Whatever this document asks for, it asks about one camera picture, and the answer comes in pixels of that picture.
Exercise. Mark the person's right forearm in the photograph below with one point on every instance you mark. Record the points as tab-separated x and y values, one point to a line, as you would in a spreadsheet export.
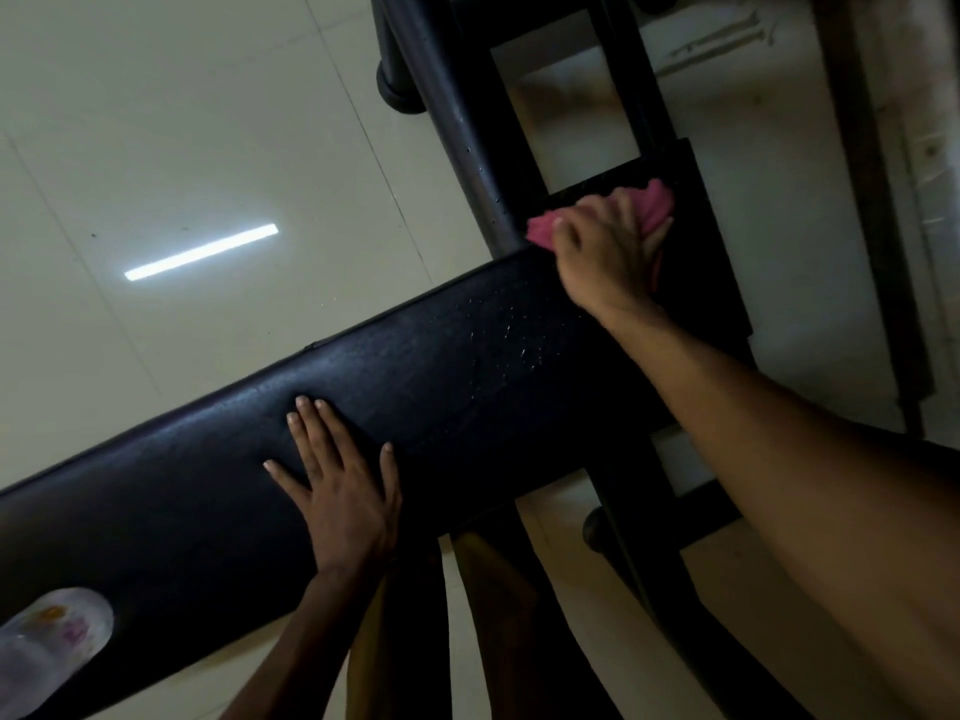
787	472

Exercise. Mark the person's left hand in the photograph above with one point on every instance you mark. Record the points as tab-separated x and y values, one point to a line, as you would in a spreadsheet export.
349	517

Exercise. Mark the dark wooden post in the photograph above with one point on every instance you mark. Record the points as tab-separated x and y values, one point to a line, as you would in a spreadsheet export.
870	217

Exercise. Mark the person's right leg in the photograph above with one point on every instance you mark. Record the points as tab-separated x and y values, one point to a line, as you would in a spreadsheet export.
517	629

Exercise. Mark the clear plastic spray bottle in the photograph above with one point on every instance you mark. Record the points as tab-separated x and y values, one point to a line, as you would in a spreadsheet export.
45	644

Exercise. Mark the person's left forearm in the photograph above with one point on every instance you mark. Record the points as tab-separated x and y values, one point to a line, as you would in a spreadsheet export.
300	652

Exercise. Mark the black metal bench frame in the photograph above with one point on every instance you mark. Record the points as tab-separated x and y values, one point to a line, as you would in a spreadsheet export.
465	127

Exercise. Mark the person's right thumb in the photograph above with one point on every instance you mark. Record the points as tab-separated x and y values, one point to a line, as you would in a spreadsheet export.
562	236

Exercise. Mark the black padded bench seat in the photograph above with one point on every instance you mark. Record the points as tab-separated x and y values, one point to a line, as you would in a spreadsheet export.
225	479

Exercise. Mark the person's right hand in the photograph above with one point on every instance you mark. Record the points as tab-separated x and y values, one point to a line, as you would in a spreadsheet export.
607	258

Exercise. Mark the person's left middle finger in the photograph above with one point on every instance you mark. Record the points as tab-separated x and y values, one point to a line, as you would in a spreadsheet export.
315	434

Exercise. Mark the person's left thumb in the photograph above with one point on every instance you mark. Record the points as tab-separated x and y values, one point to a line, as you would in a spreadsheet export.
389	476

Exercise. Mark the person's left leg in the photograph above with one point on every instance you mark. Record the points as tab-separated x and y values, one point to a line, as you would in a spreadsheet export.
397	652

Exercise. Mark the person's left little finger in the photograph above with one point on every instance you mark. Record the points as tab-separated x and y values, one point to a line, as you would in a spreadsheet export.
286	478

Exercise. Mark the person's leg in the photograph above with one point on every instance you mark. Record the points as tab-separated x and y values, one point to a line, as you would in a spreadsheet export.
517	629
397	652

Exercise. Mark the pink cleaning cloth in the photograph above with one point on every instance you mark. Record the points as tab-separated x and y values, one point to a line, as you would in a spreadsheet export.
656	203

